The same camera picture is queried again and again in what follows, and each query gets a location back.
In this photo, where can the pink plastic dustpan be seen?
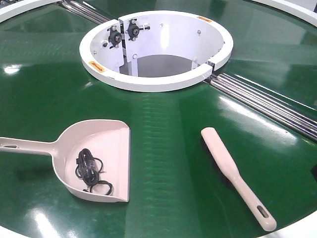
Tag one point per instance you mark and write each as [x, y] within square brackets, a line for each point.
[108, 141]

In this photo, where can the pink hand brush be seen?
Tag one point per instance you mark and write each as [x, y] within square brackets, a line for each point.
[230, 170]

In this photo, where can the orange warning label front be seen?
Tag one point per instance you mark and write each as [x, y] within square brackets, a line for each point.
[97, 66]

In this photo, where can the orange warning label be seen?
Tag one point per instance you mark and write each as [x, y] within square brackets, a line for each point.
[97, 66]
[204, 19]

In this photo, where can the orange warning label rear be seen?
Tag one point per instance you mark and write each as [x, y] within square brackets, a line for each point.
[204, 19]

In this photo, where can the left steel roller strip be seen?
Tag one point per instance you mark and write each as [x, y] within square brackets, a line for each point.
[84, 11]

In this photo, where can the white outer rim right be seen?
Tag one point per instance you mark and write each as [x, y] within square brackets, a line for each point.
[305, 10]

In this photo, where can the white rim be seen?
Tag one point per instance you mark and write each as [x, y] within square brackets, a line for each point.
[20, 7]
[305, 10]

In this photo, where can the white outer rim left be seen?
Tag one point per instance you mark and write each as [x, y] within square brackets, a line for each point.
[20, 7]

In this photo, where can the left black bearing mount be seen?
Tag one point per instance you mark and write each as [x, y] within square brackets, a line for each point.
[114, 37]

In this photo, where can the black bearing mount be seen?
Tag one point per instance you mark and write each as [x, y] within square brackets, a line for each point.
[114, 37]
[134, 30]

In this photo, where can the right black bearing mount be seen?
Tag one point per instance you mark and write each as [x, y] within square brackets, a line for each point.
[134, 30]

